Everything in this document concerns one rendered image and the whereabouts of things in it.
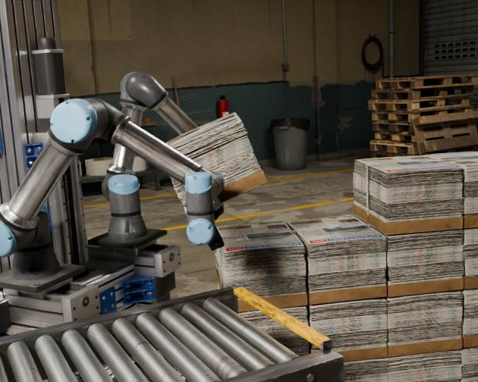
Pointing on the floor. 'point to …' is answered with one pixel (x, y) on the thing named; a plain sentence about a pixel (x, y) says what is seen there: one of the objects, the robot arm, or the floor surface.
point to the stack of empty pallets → (414, 109)
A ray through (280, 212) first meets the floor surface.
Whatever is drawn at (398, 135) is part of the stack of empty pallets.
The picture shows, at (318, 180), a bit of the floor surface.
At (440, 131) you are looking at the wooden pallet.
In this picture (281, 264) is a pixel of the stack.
